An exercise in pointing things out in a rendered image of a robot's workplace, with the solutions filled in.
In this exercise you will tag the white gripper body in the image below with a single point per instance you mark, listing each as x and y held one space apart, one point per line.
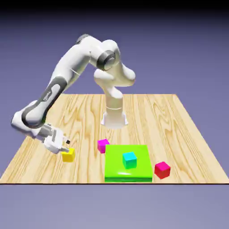
54 142

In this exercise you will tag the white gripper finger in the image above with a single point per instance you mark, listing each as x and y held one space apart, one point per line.
64 150
67 141

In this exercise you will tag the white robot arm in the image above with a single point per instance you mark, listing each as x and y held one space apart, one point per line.
71 59

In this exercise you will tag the small yellow cube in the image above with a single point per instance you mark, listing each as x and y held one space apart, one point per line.
68 156

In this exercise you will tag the small magenta cube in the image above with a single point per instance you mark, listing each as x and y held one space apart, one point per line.
102 145

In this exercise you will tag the small cyan cube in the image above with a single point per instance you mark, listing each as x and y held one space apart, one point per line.
129 160

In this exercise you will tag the small red cube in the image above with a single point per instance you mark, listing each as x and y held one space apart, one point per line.
161 170

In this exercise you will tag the large green box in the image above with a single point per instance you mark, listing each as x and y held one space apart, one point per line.
114 161

